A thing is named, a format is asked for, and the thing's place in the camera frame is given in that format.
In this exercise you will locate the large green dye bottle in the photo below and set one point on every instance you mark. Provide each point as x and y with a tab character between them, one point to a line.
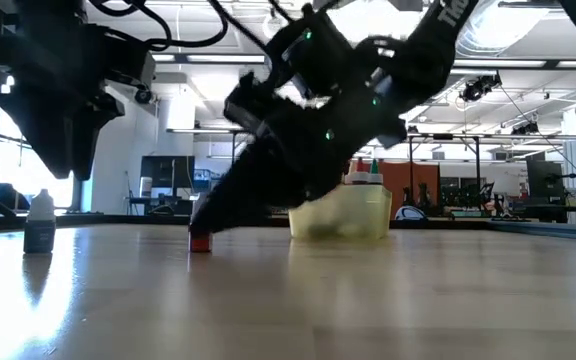
376	177

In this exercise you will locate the yellow translucent plastic bin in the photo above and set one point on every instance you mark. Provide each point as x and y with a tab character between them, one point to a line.
348	215

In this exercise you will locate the black metal frame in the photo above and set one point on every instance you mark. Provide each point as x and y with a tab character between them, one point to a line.
410	160

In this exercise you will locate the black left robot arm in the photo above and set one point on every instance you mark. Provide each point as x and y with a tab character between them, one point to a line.
43	30

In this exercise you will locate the round black wall camera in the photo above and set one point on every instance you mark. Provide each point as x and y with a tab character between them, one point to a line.
143	96

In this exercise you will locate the black aluminium table frame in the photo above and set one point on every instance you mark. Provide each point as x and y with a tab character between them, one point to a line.
118	220

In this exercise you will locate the orange partition wall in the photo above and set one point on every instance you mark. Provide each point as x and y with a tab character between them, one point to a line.
398	185

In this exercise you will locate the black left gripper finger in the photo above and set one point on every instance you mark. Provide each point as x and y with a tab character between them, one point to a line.
90	140
53	135

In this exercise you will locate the black monitor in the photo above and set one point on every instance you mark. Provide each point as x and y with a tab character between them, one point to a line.
168	172
545	180

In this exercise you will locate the small red dye bottle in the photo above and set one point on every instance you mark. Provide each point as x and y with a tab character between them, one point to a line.
200	243

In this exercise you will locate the black ceiling camera rig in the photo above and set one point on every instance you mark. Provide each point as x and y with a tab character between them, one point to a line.
525	128
478	87

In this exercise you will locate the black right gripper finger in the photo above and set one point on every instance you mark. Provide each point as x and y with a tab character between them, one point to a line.
263	185

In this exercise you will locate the large window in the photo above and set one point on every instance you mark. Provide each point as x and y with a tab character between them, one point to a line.
18	165

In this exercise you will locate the silver ribbed air duct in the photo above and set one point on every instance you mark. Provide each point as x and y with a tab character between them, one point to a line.
473	42

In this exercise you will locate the white blue rounded object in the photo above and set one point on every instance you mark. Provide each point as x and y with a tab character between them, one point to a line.
410	214

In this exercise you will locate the small dark blue dye bottle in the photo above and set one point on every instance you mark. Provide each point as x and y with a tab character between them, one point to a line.
39	235

